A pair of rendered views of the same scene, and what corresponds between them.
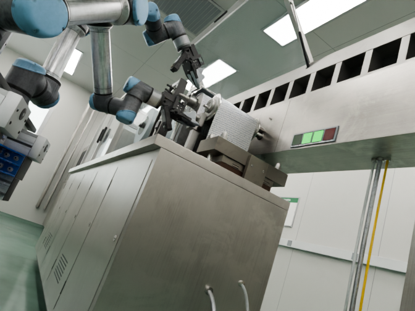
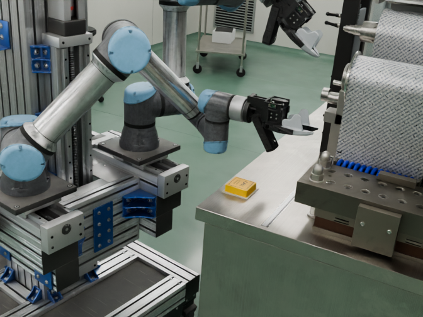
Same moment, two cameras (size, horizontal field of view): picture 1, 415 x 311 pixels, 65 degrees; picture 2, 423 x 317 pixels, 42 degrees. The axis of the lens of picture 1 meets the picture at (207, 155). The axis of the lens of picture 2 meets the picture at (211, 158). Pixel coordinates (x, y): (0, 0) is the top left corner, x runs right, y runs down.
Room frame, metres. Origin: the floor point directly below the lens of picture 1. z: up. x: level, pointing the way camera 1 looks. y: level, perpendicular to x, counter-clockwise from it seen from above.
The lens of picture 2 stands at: (0.31, -0.87, 1.64)
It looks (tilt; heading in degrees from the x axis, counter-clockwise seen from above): 24 degrees down; 52
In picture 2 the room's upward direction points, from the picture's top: 4 degrees clockwise
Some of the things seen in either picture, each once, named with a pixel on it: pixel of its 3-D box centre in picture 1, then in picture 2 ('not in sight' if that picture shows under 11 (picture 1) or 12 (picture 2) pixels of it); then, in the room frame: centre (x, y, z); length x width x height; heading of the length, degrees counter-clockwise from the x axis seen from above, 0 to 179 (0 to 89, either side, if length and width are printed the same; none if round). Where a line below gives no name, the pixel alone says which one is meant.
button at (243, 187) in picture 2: not in sight; (240, 187); (1.27, 0.20, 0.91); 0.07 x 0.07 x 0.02; 25
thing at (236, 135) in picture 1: (228, 140); (383, 141); (1.51, -0.07, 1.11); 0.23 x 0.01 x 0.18; 115
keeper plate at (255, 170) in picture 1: (255, 171); (375, 230); (1.34, -0.22, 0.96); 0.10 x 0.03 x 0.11; 115
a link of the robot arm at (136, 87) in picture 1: (138, 89); (218, 104); (1.30, 0.37, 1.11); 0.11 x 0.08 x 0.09; 115
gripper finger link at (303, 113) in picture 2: (187, 118); (303, 119); (1.43, 0.15, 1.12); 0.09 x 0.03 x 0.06; 124
